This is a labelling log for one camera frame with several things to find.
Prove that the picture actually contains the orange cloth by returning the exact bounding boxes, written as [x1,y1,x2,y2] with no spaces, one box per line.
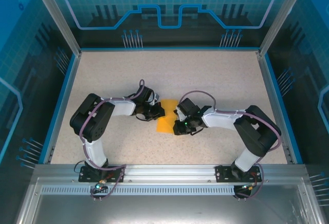
[155,98,180,134]

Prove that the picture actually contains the slotted grey cable duct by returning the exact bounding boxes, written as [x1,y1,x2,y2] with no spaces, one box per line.
[40,185,236,196]

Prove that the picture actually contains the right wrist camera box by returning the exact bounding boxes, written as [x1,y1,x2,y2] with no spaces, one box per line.
[174,107,186,122]

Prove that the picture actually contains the metal cable connector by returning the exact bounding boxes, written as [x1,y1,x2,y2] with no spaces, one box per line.
[93,180,108,193]
[240,182,258,191]

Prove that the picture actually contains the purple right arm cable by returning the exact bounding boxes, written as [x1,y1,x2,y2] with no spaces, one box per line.
[178,91,283,199]

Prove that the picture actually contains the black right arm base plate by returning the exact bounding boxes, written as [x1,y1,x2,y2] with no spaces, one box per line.
[215,164,263,183]

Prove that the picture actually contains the aluminium mounting rail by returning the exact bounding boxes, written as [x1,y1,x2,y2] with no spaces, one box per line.
[34,164,307,182]

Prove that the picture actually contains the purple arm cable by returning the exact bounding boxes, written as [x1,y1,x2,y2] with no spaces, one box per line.
[79,79,127,201]
[178,91,283,199]

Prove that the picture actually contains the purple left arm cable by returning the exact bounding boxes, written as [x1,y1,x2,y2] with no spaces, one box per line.
[79,79,127,201]

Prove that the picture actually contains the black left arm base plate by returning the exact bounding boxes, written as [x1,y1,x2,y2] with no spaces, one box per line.
[78,165,126,183]

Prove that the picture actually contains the aluminium frame post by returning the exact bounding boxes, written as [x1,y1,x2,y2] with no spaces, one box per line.
[28,0,82,56]
[258,0,310,57]

